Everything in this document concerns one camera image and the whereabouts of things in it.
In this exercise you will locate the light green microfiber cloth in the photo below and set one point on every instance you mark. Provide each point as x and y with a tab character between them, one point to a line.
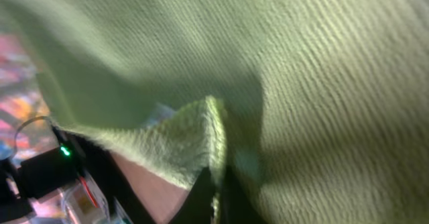
320	106

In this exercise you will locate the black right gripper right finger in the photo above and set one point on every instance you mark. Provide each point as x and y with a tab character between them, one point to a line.
235	207

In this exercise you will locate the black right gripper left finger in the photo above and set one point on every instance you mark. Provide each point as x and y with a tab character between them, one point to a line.
197	207

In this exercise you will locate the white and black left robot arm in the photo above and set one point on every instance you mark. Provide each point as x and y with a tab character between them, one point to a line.
39	176

